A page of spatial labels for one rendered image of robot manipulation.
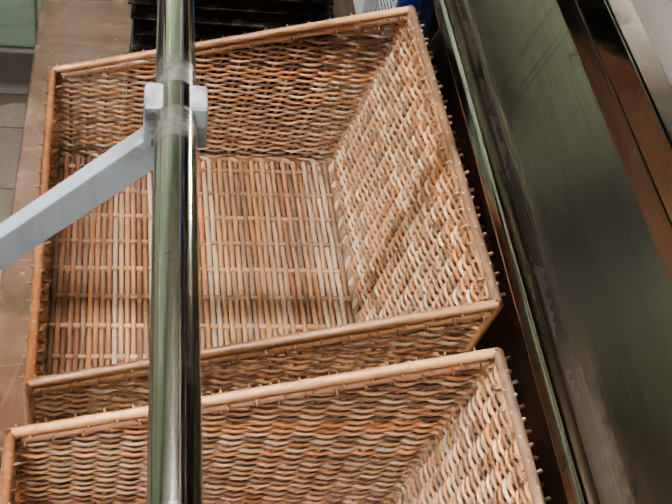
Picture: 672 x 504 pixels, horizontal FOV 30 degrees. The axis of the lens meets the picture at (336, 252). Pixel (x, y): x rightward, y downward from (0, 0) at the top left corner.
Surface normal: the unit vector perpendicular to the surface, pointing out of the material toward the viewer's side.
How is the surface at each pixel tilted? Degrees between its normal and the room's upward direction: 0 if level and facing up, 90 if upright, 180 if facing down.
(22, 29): 90
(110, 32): 0
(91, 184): 90
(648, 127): 90
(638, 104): 90
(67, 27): 0
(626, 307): 70
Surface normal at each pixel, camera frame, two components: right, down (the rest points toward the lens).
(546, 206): -0.88, -0.28
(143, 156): 0.09, 0.68
